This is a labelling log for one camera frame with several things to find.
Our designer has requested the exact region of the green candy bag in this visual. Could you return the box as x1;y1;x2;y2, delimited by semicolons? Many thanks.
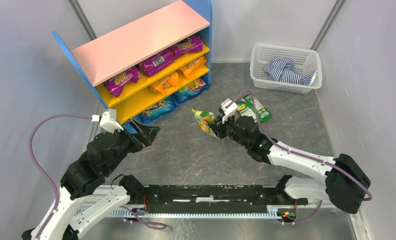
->
235;94;273;123
191;108;218;138

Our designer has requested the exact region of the blue candy bag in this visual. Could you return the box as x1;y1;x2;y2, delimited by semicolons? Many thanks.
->
139;96;178;124
172;78;210;105

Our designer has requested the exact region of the purple candy bag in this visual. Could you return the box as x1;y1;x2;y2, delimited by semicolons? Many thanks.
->
103;66;141;98
138;49;175;77
168;35;204;59

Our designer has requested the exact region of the orange candy bag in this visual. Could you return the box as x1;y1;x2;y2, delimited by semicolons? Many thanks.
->
178;55;207;79
149;71;179;95

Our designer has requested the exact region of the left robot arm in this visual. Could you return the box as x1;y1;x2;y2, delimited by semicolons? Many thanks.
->
21;120;160;240

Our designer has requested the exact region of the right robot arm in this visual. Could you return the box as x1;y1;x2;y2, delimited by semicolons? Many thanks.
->
208;116;372;214

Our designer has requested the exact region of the blue pink yellow shelf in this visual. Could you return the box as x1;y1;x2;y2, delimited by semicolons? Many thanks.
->
52;0;213;133

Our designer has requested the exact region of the orange candy bag on shelf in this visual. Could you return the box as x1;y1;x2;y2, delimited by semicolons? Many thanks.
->
178;55;207;79

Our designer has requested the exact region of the blue white striped cloth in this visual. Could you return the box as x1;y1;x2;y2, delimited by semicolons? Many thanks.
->
263;56;319;86

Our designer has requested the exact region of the white plastic basket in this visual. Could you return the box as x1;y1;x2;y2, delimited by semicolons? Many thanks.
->
250;44;323;94

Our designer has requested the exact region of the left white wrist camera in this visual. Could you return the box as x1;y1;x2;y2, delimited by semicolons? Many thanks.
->
91;108;124;134

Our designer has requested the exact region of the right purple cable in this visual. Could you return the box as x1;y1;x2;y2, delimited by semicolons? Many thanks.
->
229;89;374;225

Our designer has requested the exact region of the purple cable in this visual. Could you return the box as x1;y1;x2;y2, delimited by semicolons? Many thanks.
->
229;89;374;225
28;113;167;240

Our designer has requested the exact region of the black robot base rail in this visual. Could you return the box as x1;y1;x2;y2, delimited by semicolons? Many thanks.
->
122;183;309;214

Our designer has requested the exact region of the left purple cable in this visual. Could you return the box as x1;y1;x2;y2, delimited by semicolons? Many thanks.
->
28;113;167;240

